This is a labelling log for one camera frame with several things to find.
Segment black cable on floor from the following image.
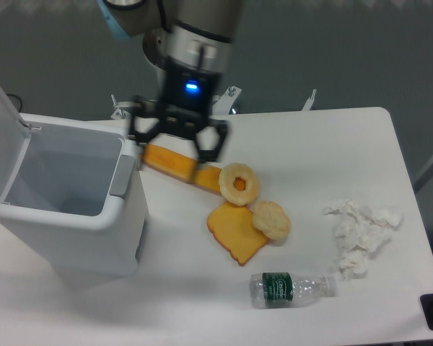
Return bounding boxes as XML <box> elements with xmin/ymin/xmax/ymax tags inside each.
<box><xmin>5</xmin><ymin>93</ymin><xmax>22</xmax><ymax>111</ymax></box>

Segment pale round bun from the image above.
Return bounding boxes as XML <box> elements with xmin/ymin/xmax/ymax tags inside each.
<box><xmin>252</xmin><ymin>200</ymin><xmax>292</xmax><ymax>241</ymax></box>

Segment pale ring donut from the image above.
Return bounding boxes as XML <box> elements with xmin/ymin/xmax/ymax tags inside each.
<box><xmin>219</xmin><ymin>163</ymin><xmax>260</xmax><ymax>206</ymax></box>

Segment orange toast slice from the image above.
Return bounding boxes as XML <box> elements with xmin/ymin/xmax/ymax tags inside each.
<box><xmin>206</xmin><ymin>202</ymin><xmax>269</xmax><ymax>266</ymax></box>

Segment crumpled white tissue lower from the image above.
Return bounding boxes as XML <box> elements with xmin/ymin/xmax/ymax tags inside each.
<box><xmin>338</xmin><ymin>249</ymin><xmax>368</xmax><ymax>281</ymax></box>

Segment crumpled white tissue upper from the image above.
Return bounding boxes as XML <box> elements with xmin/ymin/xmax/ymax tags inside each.
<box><xmin>323</xmin><ymin>199</ymin><xmax>404</xmax><ymax>254</ymax></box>

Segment clear plastic bottle green label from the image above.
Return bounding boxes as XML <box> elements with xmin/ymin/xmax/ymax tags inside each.
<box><xmin>249</xmin><ymin>272</ymin><xmax>338</xmax><ymax>309</ymax></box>

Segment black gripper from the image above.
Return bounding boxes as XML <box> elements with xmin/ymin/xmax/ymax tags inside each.
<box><xmin>128</xmin><ymin>57</ymin><xmax>228</xmax><ymax>183</ymax></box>

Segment white push-button trash can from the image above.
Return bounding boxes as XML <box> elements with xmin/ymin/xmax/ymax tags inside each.
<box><xmin>0</xmin><ymin>87</ymin><xmax>149</xmax><ymax>275</ymax></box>

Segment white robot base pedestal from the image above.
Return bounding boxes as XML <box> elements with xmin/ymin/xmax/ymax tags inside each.
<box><xmin>142</xmin><ymin>28</ymin><xmax>172</xmax><ymax>92</ymax></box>

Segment long orange bread loaf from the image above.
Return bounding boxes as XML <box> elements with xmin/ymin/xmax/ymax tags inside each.
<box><xmin>142</xmin><ymin>144</ymin><xmax>221</xmax><ymax>195</ymax></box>

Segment crumpled white tissue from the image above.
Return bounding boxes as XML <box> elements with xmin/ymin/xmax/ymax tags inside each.
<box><xmin>323</xmin><ymin>199</ymin><xmax>404</xmax><ymax>254</ymax></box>
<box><xmin>338</xmin><ymin>249</ymin><xmax>368</xmax><ymax>281</ymax></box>

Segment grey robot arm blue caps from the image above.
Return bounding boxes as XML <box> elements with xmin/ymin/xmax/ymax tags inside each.
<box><xmin>97</xmin><ymin>1</ymin><xmax>243</xmax><ymax>180</ymax></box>

